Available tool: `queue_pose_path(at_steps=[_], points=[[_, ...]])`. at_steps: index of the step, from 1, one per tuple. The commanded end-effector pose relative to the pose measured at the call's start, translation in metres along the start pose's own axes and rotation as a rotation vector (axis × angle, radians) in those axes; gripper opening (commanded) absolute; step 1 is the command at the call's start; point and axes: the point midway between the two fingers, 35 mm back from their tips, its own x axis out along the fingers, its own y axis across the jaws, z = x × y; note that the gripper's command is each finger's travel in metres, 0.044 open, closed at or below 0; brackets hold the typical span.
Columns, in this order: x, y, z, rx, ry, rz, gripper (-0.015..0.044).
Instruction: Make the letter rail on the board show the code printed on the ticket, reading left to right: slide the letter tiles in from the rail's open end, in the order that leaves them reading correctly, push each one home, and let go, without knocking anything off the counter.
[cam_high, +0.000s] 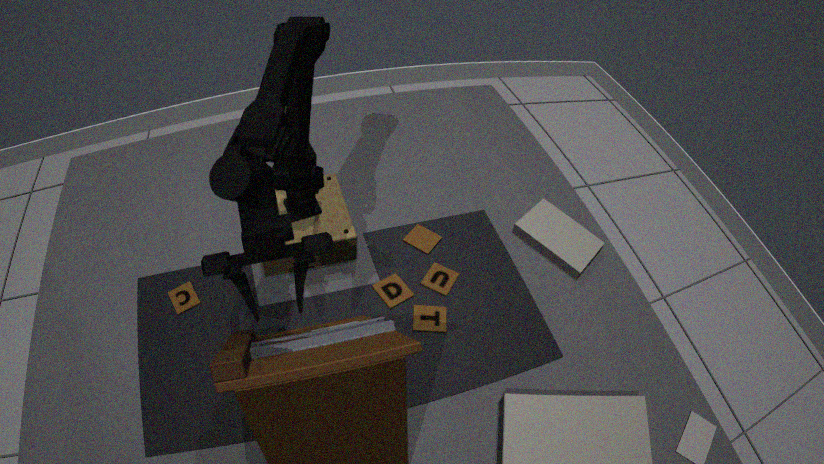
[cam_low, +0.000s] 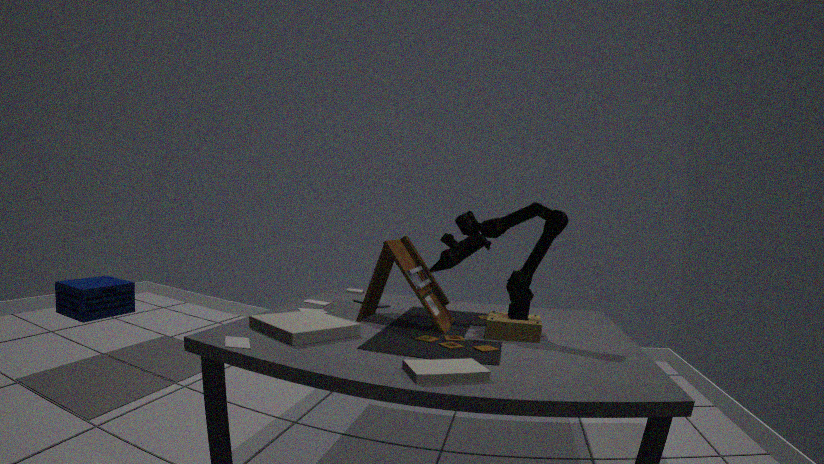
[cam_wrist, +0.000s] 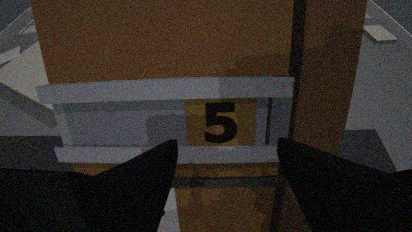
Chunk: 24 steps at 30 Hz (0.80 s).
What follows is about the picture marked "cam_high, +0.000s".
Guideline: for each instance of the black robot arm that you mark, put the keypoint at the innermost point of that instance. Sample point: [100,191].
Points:
[266,134]

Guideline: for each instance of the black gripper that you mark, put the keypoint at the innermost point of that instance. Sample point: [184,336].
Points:
[303,252]

